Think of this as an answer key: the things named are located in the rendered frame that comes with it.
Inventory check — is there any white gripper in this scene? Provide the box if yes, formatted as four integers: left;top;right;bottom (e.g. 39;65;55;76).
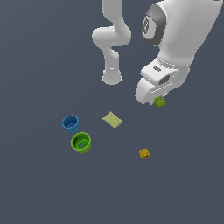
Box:
135;57;191;105

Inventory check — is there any green toy block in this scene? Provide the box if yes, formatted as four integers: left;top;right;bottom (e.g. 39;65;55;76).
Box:
153;96;166;109

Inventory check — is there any pale yellow sponge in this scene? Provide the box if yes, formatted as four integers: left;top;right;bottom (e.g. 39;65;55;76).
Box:
101;110;123;130

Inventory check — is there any yellow toy block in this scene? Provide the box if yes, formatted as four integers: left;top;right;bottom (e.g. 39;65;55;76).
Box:
138;148;151;159

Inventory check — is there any blue cup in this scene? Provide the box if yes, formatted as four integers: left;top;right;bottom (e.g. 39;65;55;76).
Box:
61;115;81;134

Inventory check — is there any green cup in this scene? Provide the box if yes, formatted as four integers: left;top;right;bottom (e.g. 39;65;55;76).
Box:
70;131;92;155

